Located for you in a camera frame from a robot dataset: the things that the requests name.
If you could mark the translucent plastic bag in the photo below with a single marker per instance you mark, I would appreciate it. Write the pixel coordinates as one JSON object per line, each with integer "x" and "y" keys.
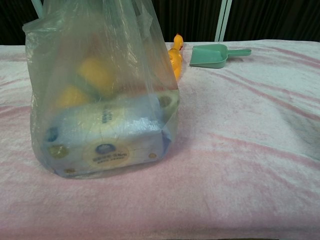
{"x": 62, "y": 45}

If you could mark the yellow round object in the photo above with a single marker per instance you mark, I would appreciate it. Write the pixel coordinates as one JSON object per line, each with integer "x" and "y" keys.
{"x": 71, "y": 97}

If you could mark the blue wet wipes pack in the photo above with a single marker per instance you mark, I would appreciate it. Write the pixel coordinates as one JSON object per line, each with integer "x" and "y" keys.
{"x": 110, "y": 140}

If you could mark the light green pole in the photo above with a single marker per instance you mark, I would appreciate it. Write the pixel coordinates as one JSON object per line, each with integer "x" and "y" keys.
{"x": 38, "y": 8}

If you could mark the pink white fuzzy blanket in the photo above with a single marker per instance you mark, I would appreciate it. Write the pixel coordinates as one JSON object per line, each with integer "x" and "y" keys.
{"x": 237, "y": 150}

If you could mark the yellow green sponge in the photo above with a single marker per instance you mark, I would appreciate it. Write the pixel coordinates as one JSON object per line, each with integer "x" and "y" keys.
{"x": 96, "y": 73}

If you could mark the white vertical pole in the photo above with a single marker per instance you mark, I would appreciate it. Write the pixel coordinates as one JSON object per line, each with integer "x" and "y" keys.
{"x": 222, "y": 20}

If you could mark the orange plastic toy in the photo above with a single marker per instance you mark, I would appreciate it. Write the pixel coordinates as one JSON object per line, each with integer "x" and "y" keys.
{"x": 175, "y": 58}

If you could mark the black curtain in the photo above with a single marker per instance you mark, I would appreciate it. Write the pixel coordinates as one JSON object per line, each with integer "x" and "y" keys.
{"x": 275, "y": 17}

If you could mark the green plastic dustpan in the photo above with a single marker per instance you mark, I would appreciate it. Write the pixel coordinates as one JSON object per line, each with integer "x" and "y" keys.
{"x": 209, "y": 57}

